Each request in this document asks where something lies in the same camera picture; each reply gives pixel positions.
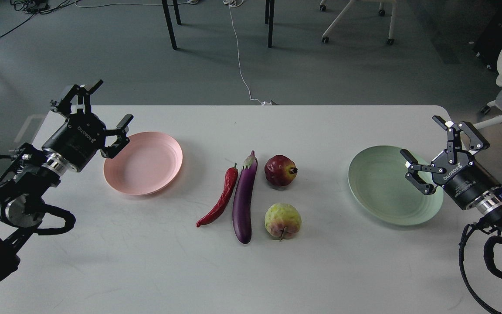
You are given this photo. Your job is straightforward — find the purple eggplant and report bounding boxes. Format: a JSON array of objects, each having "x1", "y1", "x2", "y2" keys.
[{"x1": 232, "y1": 151, "x2": 258, "y2": 244}]

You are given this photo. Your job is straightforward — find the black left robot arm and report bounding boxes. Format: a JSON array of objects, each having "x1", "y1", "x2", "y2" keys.
[{"x1": 0, "y1": 80, "x2": 133, "y2": 282}]

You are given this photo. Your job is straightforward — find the black cables on floor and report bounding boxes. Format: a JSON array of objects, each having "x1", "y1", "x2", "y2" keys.
[{"x1": 0, "y1": 0, "x2": 77, "y2": 52}]

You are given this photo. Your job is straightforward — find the white chair base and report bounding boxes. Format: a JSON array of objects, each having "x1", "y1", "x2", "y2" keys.
[{"x1": 321, "y1": 0, "x2": 399, "y2": 46}]

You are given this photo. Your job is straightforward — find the black table legs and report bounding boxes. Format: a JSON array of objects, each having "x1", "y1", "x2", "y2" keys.
[{"x1": 161, "y1": 0, "x2": 275, "y2": 50}]

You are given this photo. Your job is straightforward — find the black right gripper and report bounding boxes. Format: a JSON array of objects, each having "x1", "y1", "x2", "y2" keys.
[{"x1": 399, "y1": 116, "x2": 502, "y2": 210}]

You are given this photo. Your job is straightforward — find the red pomegranate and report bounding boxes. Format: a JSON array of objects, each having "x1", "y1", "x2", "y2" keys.
[{"x1": 264, "y1": 155, "x2": 298, "y2": 187}]

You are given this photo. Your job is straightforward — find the white cable on floor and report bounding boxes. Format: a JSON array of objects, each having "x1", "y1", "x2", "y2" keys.
[{"x1": 223, "y1": 0, "x2": 273, "y2": 106}]

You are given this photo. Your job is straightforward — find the green plate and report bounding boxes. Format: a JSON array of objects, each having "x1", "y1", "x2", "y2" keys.
[{"x1": 347, "y1": 145, "x2": 444, "y2": 226}]

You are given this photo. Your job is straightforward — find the black cabinet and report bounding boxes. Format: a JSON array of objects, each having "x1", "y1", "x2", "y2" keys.
[{"x1": 473, "y1": 0, "x2": 502, "y2": 70}]

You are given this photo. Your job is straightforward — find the red chili pepper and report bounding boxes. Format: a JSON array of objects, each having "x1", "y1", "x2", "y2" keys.
[{"x1": 196, "y1": 163, "x2": 239, "y2": 227}]

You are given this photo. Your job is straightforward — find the pink plate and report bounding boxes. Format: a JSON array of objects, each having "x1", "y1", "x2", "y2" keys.
[{"x1": 103, "y1": 132, "x2": 183, "y2": 195}]

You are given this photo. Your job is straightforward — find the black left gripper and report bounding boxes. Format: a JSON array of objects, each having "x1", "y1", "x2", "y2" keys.
[{"x1": 42, "y1": 79, "x2": 134, "y2": 172}]

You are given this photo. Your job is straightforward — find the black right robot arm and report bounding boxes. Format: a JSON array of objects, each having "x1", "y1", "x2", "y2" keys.
[{"x1": 400, "y1": 116, "x2": 502, "y2": 314}]

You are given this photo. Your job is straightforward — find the yellow-green apple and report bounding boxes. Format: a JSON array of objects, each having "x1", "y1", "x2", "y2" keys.
[{"x1": 264, "y1": 203, "x2": 302, "y2": 240}]

